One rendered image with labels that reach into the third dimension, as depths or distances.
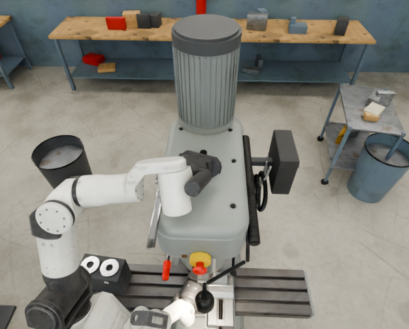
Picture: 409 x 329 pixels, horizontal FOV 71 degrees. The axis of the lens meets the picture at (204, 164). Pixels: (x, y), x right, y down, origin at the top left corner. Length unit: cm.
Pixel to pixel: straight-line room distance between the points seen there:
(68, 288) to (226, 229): 42
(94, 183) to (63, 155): 257
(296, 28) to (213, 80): 376
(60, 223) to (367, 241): 294
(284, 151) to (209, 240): 57
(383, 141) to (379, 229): 90
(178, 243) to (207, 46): 52
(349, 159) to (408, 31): 300
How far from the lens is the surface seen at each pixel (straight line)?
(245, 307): 166
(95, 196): 65
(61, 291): 86
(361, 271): 309
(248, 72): 482
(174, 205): 61
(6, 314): 304
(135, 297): 172
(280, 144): 123
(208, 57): 83
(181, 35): 84
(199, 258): 82
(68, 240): 77
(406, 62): 624
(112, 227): 310
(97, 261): 160
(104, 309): 94
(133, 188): 62
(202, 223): 75
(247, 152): 105
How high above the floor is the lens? 252
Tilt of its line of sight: 46 degrees down
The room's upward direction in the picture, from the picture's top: straight up
